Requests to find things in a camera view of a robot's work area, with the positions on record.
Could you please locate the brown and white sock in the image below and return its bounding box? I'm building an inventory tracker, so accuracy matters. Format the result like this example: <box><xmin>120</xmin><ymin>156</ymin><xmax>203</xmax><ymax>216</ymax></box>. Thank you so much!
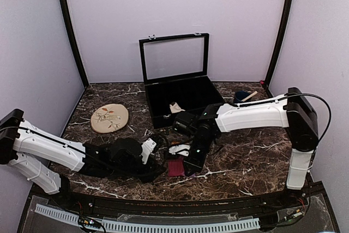
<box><xmin>169</xmin><ymin>102</ymin><xmax>185</xmax><ymax>113</ymax></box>

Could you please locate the black front table rail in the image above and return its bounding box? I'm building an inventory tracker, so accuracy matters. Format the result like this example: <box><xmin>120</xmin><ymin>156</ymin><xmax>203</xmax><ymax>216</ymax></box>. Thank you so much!
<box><xmin>27</xmin><ymin>181</ymin><xmax>325</xmax><ymax>219</ymax></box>

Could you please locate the wooden stick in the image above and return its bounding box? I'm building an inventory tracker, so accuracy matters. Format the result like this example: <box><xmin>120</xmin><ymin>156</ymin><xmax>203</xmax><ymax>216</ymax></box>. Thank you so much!
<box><xmin>242</xmin><ymin>91</ymin><xmax>258</xmax><ymax>102</ymax></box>

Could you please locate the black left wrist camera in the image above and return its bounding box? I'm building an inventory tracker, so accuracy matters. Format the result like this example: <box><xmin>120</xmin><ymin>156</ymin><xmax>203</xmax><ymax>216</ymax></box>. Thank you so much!
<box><xmin>110</xmin><ymin>138</ymin><xmax>142</xmax><ymax>162</ymax></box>

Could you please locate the maroon purple orange sock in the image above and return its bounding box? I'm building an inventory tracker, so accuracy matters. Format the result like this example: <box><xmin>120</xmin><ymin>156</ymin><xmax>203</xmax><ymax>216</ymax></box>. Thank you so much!
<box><xmin>167</xmin><ymin>156</ymin><xmax>196</xmax><ymax>177</ymax></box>

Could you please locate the black corner post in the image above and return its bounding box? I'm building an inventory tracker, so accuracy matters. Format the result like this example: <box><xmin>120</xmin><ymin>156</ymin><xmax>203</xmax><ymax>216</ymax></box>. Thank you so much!
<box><xmin>59</xmin><ymin>0</ymin><xmax>89</xmax><ymax>89</ymax></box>
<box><xmin>263</xmin><ymin>0</ymin><xmax>292</xmax><ymax>89</ymax></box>

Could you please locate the white slotted cable duct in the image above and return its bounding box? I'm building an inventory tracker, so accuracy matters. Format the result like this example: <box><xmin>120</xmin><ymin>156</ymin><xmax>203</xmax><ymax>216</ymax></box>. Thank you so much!
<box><xmin>34</xmin><ymin>204</ymin><xmax>261</xmax><ymax>232</ymax></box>

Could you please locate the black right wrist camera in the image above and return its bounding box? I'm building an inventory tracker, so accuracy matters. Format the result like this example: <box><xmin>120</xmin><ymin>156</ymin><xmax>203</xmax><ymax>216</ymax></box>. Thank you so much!
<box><xmin>172</xmin><ymin>111</ymin><xmax>198</xmax><ymax>136</ymax></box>

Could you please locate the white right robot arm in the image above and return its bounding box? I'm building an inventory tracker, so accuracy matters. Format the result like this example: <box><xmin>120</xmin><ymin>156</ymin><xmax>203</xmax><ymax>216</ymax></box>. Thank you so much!
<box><xmin>173</xmin><ymin>87</ymin><xmax>320</xmax><ymax>208</ymax></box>

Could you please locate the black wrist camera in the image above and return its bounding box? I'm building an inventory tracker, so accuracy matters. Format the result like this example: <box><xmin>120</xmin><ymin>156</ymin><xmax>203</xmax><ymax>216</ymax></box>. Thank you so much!
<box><xmin>110</xmin><ymin>138</ymin><xmax>142</xmax><ymax>162</ymax></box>
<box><xmin>172</xmin><ymin>111</ymin><xmax>198</xmax><ymax>136</ymax></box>

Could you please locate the black right corner post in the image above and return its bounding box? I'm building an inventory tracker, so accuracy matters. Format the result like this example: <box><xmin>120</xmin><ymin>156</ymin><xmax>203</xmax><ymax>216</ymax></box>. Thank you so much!
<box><xmin>263</xmin><ymin>0</ymin><xmax>292</xmax><ymax>89</ymax></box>

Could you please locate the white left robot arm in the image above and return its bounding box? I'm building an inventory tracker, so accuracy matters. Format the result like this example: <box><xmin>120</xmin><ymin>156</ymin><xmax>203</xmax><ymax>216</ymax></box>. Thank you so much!
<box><xmin>1</xmin><ymin>109</ymin><xmax>166</xmax><ymax>209</ymax></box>

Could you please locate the dark blue mug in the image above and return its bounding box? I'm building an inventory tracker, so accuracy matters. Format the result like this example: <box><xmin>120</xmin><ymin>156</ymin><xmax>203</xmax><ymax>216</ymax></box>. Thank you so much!
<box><xmin>233</xmin><ymin>91</ymin><xmax>250</xmax><ymax>104</ymax></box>

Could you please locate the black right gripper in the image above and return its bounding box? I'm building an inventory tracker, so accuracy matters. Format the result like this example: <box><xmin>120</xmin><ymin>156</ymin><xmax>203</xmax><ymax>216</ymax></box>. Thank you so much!
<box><xmin>182</xmin><ymin>135</ymin><xmax>214</xmax><ymax>176</ymax></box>

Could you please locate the black left corner post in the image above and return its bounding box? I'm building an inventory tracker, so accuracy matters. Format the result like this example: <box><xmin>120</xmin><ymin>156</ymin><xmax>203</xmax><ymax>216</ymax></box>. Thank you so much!
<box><xmin>59</xmin><ymin>0</ymin><xmax>89</xmax><ymax>89</ymax></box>

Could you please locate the black display box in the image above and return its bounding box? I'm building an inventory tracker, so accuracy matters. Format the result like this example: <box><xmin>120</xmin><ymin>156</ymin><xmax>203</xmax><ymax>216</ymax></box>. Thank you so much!
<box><xmin>139</xmin><ymin>33</ymin><xmax>224</xmax><ymax>129</ymax></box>

